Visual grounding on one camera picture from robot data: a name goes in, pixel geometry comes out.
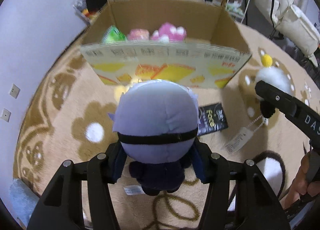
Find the white fluffy pompom plush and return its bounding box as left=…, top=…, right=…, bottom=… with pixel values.
left=255, top=52, right=292, bottom=125

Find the black face tissue pack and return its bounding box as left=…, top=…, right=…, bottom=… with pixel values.
left=197, top=103, right=228, bottom=136

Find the lavender-haired doll plush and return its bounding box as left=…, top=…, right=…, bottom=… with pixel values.
left=109, top=80, right=199, bottom=196

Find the pink bear plush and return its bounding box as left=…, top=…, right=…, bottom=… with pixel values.
left=150, top=22, right=187, bottom=42

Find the green tissue pack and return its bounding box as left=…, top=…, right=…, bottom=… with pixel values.
left=101, top=26, right=127, bottom=44

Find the pink plastic-wrapped tissue pack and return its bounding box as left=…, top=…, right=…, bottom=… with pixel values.
left=126, top=29, right=150, bottom=41

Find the yellow bear plush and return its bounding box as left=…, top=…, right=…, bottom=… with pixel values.
left=113, top=85, right=131, bottom=103

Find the person's right hand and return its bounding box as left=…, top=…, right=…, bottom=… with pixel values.
left=280, top=153, right=320, bottom=209

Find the beige patterned carpet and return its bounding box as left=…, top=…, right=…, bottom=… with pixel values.
left=14, top=25, right=319, bottom=229

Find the open cardboard box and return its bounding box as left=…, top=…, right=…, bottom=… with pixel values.
left=80, top=0, right=252, bottom=88

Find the white metal cart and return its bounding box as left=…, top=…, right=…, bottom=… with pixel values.
left=225, top=0, right=250, bottom=23

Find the plastic bag of toys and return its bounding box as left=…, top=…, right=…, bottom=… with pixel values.
left=73, top=0, right=97, bottom=25

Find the lower wall socket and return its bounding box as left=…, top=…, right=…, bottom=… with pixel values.
left=1, top=108, right=11, bottom=123

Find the wall socket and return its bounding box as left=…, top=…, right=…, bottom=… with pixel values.
left=1, top=108, right=11, bottom=123
left=9, top=84, right=20, bottom=99

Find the upper wall socket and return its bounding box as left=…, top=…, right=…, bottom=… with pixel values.
left=9, top=84, right=20, bottom=99

